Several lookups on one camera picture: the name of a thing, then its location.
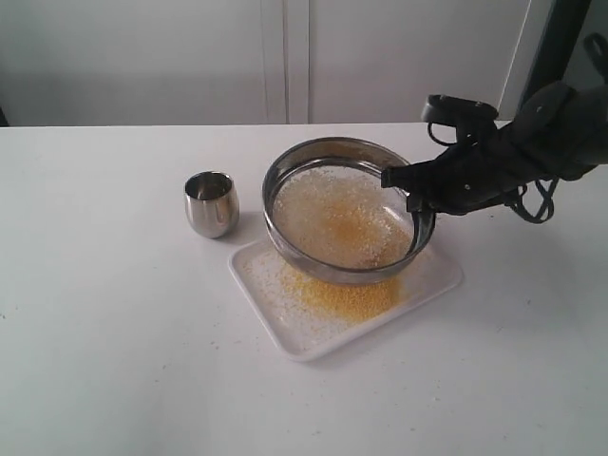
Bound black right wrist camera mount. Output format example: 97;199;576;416
421;94;499;147

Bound stainless steel cup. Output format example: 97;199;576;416
184;171;239;239

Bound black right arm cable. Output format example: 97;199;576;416
507;178;557;224

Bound yellow grain mixture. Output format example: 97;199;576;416
243;252;409;327

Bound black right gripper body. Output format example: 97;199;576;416
427;141;527;215

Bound round steel mesh sieve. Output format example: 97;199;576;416
261;137;436;285

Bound white rice grains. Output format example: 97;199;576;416
273;168;411;269

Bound white cabinet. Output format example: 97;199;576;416
1;1;552;126

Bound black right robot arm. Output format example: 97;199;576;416
381;1;607;223

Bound white rectangular tray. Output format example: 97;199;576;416
229;240;463;362

